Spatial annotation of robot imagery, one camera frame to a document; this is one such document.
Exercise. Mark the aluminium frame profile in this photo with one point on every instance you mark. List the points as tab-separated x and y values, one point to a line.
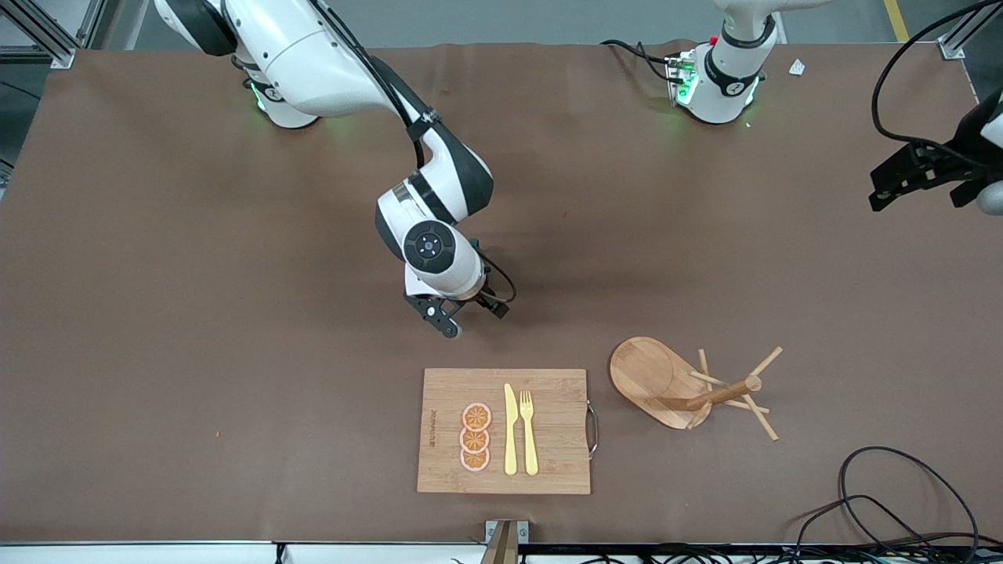
952	48
47	39

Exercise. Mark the bamboo cutting board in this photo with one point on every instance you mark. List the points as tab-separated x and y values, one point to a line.
552	427

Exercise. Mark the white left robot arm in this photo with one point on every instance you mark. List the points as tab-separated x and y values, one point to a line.
729	74

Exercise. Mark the white paper scrap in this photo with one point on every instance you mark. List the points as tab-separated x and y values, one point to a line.
797	67

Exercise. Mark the toy orange slice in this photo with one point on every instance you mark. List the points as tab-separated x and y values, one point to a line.
475	460
476	417
474	441

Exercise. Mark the metal bracket with post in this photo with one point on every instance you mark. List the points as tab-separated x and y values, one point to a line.
505	542

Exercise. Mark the yellow plastic knife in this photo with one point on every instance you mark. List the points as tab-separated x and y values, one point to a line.
510	431

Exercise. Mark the yellow plastic fork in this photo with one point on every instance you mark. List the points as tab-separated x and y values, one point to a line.
530	439

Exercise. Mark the wooden mug tree stand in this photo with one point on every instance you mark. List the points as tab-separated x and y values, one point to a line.
650	376

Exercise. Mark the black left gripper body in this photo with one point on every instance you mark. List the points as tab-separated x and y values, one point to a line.
950	157

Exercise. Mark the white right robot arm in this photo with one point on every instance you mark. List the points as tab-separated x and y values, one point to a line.
313	55

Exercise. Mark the white table edge rail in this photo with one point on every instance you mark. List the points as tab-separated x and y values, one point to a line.
157	553

